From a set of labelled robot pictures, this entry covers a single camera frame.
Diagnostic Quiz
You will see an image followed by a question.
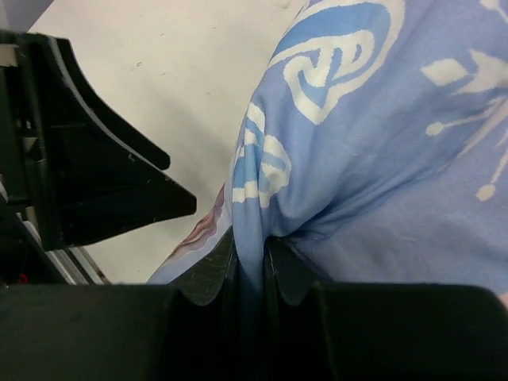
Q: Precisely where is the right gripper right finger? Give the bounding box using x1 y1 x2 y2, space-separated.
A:
266 237 318 306

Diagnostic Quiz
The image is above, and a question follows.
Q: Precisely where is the aluminium front rail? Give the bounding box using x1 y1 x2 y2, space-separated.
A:
16 213 110 285

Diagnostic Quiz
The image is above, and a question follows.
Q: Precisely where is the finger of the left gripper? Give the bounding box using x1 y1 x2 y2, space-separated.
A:
23 33 171 179
55 170 197 248

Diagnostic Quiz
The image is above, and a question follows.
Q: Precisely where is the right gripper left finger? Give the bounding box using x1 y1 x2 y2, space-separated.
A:
170 229 238 306

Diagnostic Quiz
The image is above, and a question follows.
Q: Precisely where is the blue and pink printed pillowcase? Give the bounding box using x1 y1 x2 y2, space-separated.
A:
151 1 507 300

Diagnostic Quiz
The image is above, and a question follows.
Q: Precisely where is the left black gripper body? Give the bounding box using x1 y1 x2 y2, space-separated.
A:
1 30 79 285

